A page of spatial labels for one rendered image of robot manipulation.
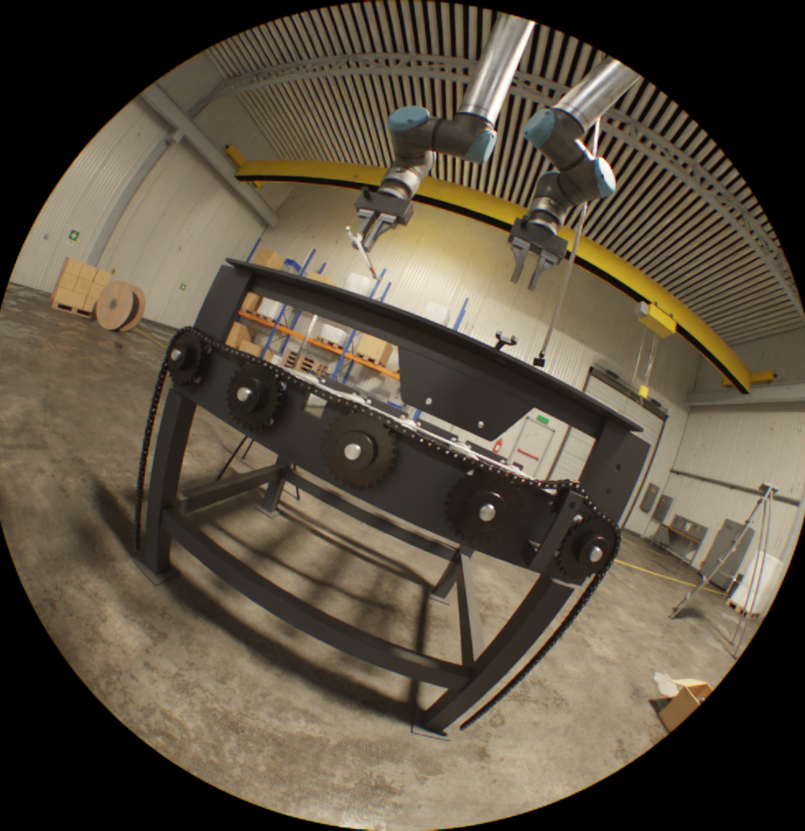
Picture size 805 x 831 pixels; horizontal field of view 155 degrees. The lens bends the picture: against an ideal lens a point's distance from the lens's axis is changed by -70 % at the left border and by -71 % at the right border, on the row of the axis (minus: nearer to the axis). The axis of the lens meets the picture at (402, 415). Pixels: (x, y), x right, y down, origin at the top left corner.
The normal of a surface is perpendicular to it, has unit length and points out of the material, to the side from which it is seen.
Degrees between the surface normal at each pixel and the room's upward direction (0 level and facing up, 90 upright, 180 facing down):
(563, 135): 126
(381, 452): 90
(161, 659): 0
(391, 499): 90
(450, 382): 90
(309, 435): 90
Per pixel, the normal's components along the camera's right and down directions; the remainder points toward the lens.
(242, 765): 0.40, -0.91
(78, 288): 0.89, 0.41
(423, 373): -0.12, 0.00
